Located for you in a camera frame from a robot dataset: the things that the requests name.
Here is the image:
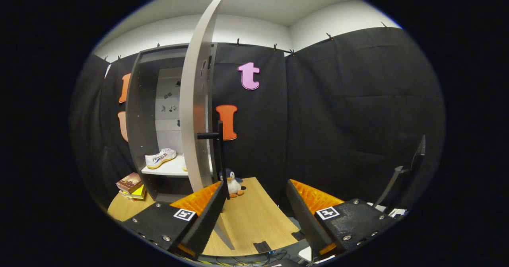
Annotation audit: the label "dark grey shoe cabinet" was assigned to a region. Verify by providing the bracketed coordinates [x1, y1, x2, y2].
[126, 43, 218, 203]

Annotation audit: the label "penguin plush toy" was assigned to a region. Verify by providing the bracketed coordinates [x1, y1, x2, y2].
[220, 168, 247, 199]

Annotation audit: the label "yellow book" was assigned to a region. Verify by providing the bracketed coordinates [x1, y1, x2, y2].
[121, 184, 147, 200]

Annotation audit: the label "brown hardcover book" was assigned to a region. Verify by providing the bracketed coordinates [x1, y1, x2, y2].
[116, 172, 143, 194]

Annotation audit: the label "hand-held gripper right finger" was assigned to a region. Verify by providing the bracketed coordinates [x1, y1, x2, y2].
[286, 179, 400, 259]

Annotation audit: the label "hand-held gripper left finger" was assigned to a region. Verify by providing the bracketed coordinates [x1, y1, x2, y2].
[121, 181, 228, 259]

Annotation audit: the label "white papers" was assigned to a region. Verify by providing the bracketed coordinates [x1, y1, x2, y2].
[366, 203, 408, 218]

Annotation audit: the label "dark monitor on stand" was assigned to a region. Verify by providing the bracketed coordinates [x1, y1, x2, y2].
[374, 135, 427, 210]

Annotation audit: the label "black backdrop cloth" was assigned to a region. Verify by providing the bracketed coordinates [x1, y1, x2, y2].
[70, 26, 446, 216]

